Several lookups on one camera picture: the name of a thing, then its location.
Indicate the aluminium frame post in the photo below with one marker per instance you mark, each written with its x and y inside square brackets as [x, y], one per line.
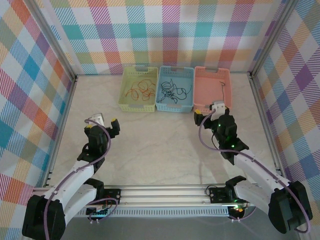
[53, 42]
[271, 37]

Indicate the aluminium floor frame bar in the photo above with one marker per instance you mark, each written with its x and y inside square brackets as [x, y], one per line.
[267, 125]
[61, 132]

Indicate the green plastic basket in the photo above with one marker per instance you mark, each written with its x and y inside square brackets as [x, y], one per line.
[137, 73]

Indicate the pink plastic basket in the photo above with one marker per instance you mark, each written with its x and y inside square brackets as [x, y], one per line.
[207, 87]

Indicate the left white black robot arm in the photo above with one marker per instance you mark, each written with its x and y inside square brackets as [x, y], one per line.
[72, 178]

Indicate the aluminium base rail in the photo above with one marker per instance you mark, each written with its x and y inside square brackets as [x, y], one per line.
[162, 193]

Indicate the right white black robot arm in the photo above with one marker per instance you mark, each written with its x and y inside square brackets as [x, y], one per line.
[255, 167]

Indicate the blue plastic basket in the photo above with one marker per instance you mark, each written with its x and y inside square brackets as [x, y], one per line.
[185, 80]

